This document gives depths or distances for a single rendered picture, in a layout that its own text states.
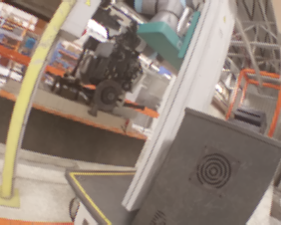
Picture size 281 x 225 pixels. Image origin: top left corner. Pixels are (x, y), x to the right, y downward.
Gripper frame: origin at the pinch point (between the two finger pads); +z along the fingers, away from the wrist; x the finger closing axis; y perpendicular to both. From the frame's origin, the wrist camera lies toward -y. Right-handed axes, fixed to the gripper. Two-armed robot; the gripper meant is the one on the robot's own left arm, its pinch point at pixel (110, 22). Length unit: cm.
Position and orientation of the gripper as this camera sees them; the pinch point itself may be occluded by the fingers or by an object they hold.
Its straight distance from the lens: 95.2
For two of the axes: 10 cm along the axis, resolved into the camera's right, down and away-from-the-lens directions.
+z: -7.1, -2.9, -6.4
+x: -5.9, -2.7, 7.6
